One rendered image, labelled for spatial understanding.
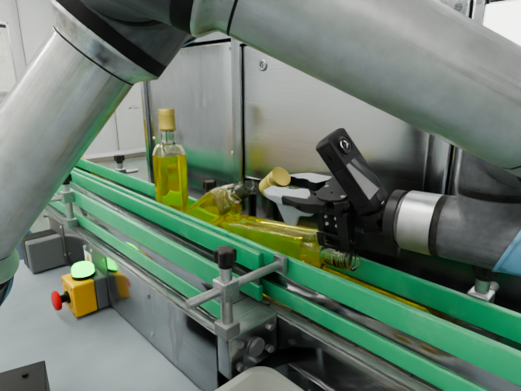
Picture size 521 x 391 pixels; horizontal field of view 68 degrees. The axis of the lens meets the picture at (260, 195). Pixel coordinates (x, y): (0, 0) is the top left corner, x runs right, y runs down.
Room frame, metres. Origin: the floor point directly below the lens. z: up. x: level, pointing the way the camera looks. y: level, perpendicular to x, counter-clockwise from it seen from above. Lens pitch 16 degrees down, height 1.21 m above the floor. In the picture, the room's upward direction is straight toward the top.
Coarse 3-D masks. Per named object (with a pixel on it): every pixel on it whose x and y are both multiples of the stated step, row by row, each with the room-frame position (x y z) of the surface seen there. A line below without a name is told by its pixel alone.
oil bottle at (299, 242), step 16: (224, 224) 0.65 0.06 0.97; (240, 224) 0.63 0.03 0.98; (256, 224) 0.62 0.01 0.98; (272, 224) 0.61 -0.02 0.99; (256, 240) 0.60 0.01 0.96; (272, 240) 0.57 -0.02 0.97; (288, 240) 0.55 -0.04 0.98; (304, 240) 0.53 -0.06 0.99; (304, 256) 0.52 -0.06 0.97; (320, 256) 0.52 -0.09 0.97
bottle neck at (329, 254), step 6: (324, 252) 0.52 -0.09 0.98; (330, 252) 0.51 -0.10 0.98; (336, 252) 0.51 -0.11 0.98; (342, 252) 0.50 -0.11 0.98; (354, 252) 0.50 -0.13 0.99; (324, 258) 0.52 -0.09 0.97; (330, 258) 0.51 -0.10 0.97; (336, 258) 0.50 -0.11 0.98; (342, 258) 0.50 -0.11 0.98; (348, 258) 0.49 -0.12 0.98; (354, 258) 0.51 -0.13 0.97; (360, 258) 0.50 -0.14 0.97; (324, 264) 0.52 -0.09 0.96; (330, 264) 0.51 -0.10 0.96; (336, 264) 0.50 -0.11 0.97; (342, 264) 0.49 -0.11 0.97; (348, 264) 0.49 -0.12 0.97; (354, 264) 0.50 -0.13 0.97; (348, 270) 0.50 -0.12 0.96; (354, 270) 0.49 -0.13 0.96
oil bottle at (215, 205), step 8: (232, 184) 0.69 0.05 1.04; (208, 192) 0.68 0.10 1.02; (216, 192) 0.67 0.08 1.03; (224, 192) 0.66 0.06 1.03; (200, 200) 0.70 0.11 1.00; (208, 200) 0.68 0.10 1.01; (216, 200) 0.66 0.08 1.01; (224, 200) 0.66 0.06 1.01; (192, 208) 0.72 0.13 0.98; (200, 208) 0.70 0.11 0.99; (208, 208) 0.68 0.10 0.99; (216, 208) 0.66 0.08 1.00; (224, 208) 0.65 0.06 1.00; (232, 208) 0.66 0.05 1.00; (240, 208) 0.67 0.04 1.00; (200, 216) 0.70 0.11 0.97; (208, 216) 0.68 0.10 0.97; (216, 216) 0.66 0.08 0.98; (224, 216) 0.66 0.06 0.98; (232, 216) 0.69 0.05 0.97; (216, 224) 0.71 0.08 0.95
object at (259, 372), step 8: (256, 368) 0.44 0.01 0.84; (264, 368) 0.44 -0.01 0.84; (240, 376) 0.43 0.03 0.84; (248, 376) 0.43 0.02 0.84; (256, 376) 0.44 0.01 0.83; (264, 376) 0.44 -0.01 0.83; (272, 376) 0.43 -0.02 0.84; (280, 376) 0.43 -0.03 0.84; (224, 384) 0.41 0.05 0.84; (232, 384) 0.41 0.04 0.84; (240, 384) 0.42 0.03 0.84; (248, 384) 0.43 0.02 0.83; (256, 384) 0.43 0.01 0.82; (264, 384) 0.43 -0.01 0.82; (272, 384) 0.43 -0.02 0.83; (280, 384) 0.42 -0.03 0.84; (288, 384) 0.41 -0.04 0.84
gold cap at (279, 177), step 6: (276, 168) 0.59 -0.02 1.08; (282, 168) 0.60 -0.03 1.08; (270, 174) 0.59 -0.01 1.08; (276, 174) 0.58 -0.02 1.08; (282, 174) 0.59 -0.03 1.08; (288, 174) 0.60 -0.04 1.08; (264, 180) 0.60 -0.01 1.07; (270, 180) 0.58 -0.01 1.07; (276, 180) 0.58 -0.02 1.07; (282, 180) 0.58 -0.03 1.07; (288, 180) 0.59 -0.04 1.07; (264, 186) 0.59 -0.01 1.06; (270, 186) 0.58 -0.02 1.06; (282, 186) 0.58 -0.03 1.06
